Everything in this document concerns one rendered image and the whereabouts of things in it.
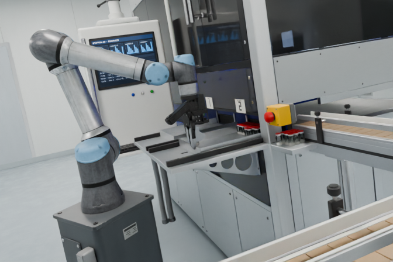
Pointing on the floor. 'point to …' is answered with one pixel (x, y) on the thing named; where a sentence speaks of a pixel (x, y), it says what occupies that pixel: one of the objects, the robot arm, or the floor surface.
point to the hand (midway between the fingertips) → (192, 146)
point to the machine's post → (266, 96)
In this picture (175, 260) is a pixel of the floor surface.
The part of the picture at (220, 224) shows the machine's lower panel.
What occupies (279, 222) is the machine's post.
